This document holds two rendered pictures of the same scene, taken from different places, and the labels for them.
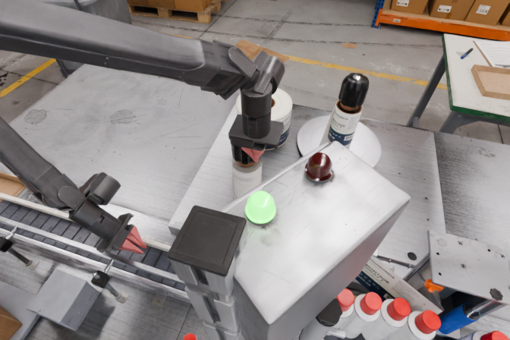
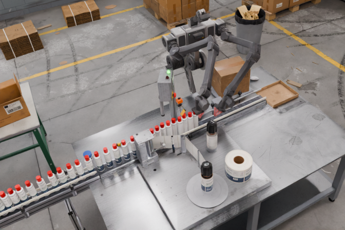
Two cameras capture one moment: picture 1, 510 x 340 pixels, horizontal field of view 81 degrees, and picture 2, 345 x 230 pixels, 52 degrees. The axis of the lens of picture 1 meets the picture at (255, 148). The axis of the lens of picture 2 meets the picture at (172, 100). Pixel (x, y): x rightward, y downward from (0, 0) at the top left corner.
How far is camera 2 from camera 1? 269 cm
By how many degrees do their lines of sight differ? 85
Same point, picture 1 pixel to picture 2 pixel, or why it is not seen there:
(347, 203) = (162, 78)
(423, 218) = (158, 184)
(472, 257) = (143, 137)
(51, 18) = (209, 60)
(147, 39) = (207, 73)
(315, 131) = (219, 186)
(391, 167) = (180, 196)
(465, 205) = (147, 210)
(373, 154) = (190, 194)
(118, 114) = (299, 139)
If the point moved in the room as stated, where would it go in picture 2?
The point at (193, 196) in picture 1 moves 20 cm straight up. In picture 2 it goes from (225, 136) to (226, 119)
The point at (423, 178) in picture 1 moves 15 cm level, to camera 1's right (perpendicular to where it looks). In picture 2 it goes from (167, 200) to (151, 214)
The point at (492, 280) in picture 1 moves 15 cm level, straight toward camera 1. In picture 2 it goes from (138, 136) to (146, 123)
